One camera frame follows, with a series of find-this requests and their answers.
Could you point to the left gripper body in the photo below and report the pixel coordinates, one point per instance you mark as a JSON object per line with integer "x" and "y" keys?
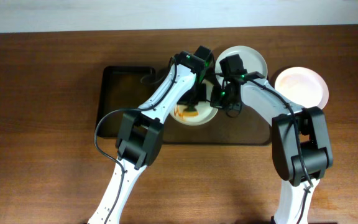
{"x": 192, "y": 101}

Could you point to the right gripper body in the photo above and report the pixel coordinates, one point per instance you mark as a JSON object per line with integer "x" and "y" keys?
{"x": 221, "y": 101}

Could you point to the white plate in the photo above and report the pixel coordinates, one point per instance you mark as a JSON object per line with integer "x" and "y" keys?
{"x": 252, "y": 60}
{"x": 303, "y": 86}
{"x": 206, "y": 112}

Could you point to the green yellow sponge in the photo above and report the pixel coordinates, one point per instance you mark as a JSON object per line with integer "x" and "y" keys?
{"x": 190, "y": 111}

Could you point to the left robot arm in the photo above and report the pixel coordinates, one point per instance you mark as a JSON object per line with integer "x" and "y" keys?
{"x": 140, "y": 135}

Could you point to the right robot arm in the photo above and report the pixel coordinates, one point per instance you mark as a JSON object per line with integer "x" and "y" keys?
{"x": 301, "y": 149}

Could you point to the brown serving tray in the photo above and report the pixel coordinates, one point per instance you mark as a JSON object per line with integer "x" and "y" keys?
{"x": 245, "y": 128}

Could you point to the black rectangular tray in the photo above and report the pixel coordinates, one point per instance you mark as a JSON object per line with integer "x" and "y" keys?
{"x": 124, "y": 87}

